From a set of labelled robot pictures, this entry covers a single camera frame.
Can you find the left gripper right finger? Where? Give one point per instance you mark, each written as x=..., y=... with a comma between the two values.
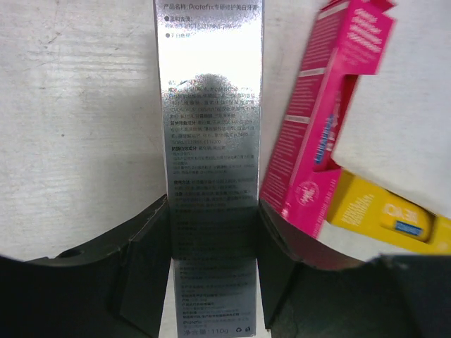
x=310, y=290

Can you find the pink toothpaste box left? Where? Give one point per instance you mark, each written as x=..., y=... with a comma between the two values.
x=347, y=41

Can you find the yellow toothpaste box front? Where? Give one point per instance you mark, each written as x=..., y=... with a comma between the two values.
x=373, y=212

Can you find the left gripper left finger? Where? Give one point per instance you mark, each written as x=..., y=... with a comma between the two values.
x=111, y=286

